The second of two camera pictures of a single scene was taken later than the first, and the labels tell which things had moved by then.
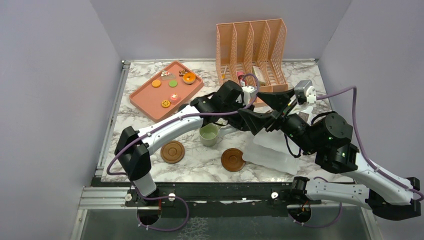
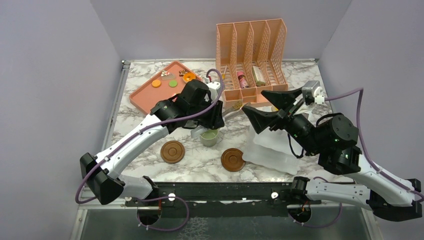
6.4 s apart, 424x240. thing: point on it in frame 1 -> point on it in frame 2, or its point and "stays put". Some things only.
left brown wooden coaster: [172, 152] stays put
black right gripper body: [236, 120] -> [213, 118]
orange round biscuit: [156, 83] stays put
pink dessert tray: [162, 93] stays put
